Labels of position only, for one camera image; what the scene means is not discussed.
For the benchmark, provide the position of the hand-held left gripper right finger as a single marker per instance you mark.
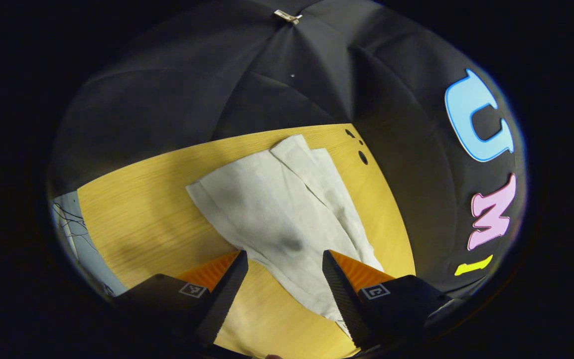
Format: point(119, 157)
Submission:
point(347, 304)

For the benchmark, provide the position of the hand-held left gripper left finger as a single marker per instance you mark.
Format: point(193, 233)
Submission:
point(222, 299)

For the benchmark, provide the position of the white jeans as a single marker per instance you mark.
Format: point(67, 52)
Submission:
point(267, 209)

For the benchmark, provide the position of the black backdrop cloth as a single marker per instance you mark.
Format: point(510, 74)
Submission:
point(217, 80)

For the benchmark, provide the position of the metal binder clip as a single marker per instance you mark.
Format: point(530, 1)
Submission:
point(287, 16)

